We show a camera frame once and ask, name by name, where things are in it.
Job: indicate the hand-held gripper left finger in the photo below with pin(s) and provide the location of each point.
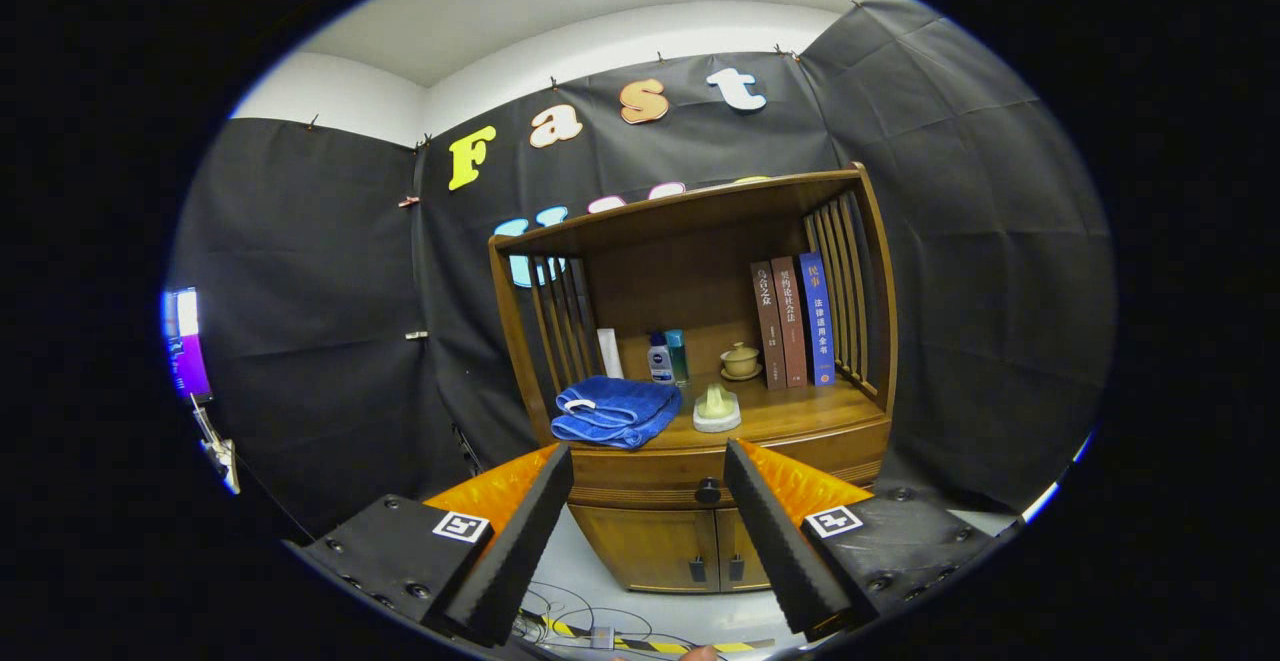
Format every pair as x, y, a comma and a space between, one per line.
520, 541

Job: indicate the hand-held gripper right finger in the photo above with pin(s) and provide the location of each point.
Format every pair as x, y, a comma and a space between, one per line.
780, 541

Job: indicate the wooden drawer with black knob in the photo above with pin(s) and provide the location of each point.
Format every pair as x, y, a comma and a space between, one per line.
640, 476

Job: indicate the green item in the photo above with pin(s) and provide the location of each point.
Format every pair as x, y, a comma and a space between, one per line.
716, 411

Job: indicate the wooden cabinet door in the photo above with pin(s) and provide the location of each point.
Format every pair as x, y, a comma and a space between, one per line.
735, 531
640, 541

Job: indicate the wooden countertop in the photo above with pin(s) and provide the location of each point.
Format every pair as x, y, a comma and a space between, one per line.
790, 406

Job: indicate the wooden cabinet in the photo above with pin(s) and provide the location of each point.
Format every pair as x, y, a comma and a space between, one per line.
680, 271

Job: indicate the yellow black striped tape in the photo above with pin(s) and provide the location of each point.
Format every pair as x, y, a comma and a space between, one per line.
650, 644

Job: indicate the blue folded towel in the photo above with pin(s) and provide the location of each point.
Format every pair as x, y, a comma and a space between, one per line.
620, 406

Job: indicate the beige lidded teacup with saucer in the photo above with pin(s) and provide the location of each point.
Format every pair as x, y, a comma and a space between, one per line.
740, 361

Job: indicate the white flat box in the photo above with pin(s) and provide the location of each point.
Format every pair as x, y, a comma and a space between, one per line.
610, 353

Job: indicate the teal bottle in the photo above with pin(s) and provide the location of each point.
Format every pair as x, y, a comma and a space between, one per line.
678, 356

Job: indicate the white bottle with blue cap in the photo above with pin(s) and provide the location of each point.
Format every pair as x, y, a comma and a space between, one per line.
660, 363

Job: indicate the dark brown book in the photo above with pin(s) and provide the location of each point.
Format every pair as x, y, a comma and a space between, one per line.
768, 326

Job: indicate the reddish brown book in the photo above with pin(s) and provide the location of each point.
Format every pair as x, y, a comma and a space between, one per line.
790, 321

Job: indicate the blue book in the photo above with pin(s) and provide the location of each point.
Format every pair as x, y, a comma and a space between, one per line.
817, 319

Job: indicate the white stand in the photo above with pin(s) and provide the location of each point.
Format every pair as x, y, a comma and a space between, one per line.
222, 456

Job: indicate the black backdrop cloth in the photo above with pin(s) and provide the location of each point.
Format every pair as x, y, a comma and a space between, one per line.
300, 241

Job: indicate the purple lit screen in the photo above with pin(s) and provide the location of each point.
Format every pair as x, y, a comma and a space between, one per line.
190, 361

